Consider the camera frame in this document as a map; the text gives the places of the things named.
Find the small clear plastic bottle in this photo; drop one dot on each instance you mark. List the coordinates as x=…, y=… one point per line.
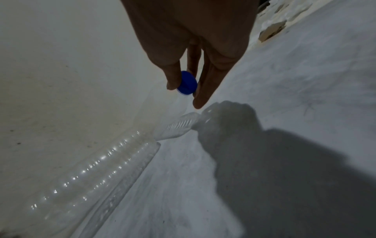
x=180, y=125

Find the person's right hand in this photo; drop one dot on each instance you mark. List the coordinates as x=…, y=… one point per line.
x=191, y=25

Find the blue plastic bottle cap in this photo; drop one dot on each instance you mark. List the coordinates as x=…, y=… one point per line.
x=188, y=83

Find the large clear plastic bottle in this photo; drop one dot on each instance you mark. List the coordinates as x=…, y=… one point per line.
x=97, y=179

